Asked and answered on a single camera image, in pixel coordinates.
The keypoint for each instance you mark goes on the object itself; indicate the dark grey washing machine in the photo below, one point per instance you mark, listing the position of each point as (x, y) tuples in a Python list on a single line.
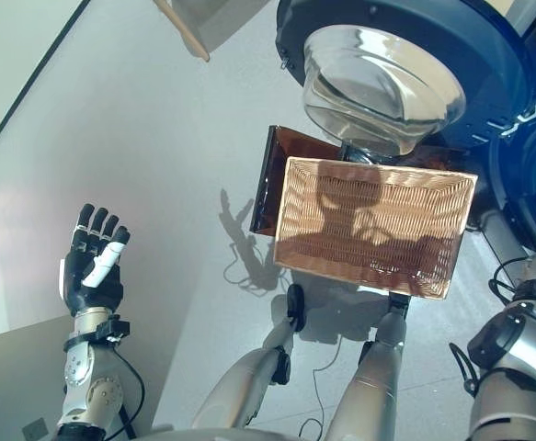
[(525, 184)]

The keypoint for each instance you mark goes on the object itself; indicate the silver right robot leg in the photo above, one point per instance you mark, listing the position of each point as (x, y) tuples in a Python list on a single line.
[(373, 381)]

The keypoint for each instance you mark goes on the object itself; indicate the light wicker laundry basket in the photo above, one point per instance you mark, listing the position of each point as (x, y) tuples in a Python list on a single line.
[(387, 229)]

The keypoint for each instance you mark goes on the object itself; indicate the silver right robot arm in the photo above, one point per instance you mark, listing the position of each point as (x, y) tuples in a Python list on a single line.
[(516, 349)]

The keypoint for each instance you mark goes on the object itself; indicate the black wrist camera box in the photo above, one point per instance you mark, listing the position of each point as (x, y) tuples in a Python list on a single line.
[(113, 331)]

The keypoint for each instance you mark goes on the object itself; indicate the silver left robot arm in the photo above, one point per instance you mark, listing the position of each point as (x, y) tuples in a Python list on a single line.
[(88, 381)]

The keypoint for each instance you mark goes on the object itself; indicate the grey tape square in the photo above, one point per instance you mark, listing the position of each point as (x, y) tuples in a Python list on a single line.
[(35, 428)]

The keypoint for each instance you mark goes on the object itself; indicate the white chair with wooden legs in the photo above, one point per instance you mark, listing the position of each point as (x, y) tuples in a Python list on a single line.
[(189, 37)]

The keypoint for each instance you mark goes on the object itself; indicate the round glass washing machine door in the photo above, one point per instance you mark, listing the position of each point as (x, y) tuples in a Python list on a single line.
[(387, 69)]

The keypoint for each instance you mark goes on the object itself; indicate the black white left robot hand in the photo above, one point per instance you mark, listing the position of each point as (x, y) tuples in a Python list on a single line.
[(93, 289)]

